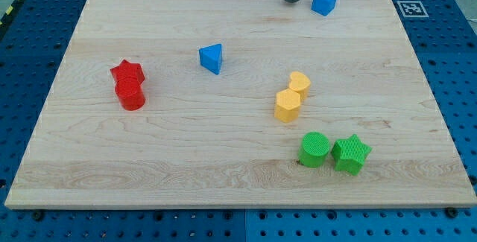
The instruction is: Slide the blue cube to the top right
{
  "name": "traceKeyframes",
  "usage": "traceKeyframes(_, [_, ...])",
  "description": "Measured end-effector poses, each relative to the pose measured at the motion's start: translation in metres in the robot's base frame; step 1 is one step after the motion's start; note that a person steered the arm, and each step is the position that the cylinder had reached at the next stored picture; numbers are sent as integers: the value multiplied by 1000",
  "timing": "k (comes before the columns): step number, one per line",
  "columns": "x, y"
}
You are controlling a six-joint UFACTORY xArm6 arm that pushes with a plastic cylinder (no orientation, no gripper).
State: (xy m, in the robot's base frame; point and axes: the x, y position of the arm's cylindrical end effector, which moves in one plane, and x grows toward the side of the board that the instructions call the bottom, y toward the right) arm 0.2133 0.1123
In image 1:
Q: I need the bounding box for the blue cube block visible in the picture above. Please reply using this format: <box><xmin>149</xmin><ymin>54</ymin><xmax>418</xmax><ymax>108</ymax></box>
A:
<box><xmin>311</xmin><ymin>0</ymin><xmax>337</xmax><ymax>16</ymax></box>

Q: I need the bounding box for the yellow hexagon block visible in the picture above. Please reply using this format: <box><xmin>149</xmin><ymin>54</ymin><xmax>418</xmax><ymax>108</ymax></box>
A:
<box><xmin>274</xmin><ymin>89</ymin><xmax>301</xmax><ymax>123</ymax></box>

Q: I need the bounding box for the blue triangular prism block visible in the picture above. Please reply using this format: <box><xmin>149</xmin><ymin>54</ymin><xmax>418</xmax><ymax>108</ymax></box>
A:
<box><xmin>198</xmin><ymin>44</ymin><xmax>222</xmax><ymax>75</ymax></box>

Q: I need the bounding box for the yellow heart block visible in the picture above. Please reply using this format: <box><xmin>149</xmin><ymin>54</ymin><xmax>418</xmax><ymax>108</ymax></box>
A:
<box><xmin>288</xmin><ymin>71</ymin><xmax>311</xmax><ymax>102</ymax></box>

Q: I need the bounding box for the light wooden board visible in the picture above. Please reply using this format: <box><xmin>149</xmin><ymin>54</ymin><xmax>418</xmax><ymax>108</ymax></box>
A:
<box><xmin>5</xmin><ymin>0</ymin><xmax>476</xmax><ymax>210</ymax></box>

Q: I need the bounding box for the green cylinder block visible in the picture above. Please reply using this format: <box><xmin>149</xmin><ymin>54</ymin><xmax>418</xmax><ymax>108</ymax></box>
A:
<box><xmin>298</xmin><ymin>132</ymin><xmax>330</xmax><ymax>168</ymax></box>

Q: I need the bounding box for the red cylinder block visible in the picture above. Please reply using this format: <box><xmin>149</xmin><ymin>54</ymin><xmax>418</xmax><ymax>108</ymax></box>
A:
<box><xmin>115</xmin><ymin>78</ymin><xmax>145</xmax><ymax>111</ymax></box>

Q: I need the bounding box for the red star block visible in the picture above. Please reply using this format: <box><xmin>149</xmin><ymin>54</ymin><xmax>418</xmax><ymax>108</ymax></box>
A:
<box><xmin>110</xmin><ymin>60</ymin><xmax>145</xmax><ymax>83</ymax></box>

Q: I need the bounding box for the green star block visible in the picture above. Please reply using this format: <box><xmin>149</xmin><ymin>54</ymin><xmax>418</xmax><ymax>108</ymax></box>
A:
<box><xmin>331</xmin><ymin>134</ymin><xmax>372</xmax><ymax>176</ymax></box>

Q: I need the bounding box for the white fiducial marker tag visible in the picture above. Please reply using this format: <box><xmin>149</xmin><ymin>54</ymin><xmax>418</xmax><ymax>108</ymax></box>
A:
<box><xmin>397</xmin><ymin>0</ymin><xmax>429</xmax><ymax>18</ymax></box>

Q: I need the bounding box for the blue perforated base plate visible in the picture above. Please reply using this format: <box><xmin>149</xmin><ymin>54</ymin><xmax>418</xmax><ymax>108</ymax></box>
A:
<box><xmin>1</xmin><ymin>0</ymin><xmax>476</xmax><ymax>241</ymax></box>

